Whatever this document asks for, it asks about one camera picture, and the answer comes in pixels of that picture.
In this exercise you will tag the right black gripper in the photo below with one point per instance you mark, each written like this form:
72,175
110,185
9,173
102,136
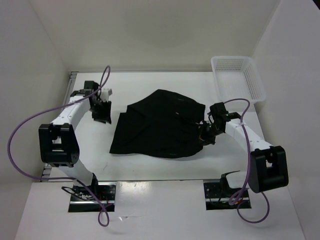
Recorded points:
204,137

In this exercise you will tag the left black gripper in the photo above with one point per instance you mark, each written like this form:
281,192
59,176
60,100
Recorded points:
105,117

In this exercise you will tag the black shorts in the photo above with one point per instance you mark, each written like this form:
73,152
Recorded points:
164,124

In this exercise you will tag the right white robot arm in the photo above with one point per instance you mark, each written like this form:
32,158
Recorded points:
267,164

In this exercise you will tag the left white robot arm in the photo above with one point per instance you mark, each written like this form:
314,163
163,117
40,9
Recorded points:
84,98

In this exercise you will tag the white plastic basket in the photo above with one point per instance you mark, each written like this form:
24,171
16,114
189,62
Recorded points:
237,77

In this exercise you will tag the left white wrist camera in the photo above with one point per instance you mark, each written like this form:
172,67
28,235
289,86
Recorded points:
105,94

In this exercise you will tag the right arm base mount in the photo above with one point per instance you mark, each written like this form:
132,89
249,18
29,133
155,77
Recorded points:
217,193

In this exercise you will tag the aluminium table edge rail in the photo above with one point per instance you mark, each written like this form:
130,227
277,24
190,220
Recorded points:
59,148

